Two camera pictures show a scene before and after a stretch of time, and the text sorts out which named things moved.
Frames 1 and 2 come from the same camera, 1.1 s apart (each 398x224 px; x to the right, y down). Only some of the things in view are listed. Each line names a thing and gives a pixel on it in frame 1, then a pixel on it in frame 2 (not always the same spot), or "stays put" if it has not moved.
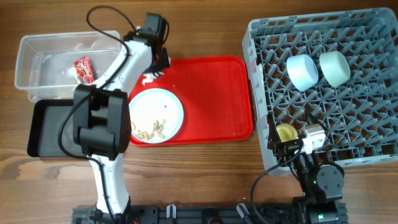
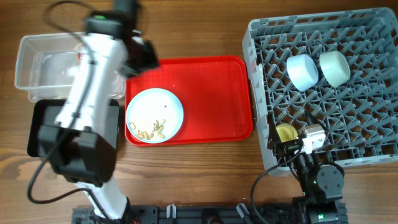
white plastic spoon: x=259 y=71 stays put
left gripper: x=165 y=63 to x=130 y=71
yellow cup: x=286 y=132 stays put
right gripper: x=286 y=145 stays put
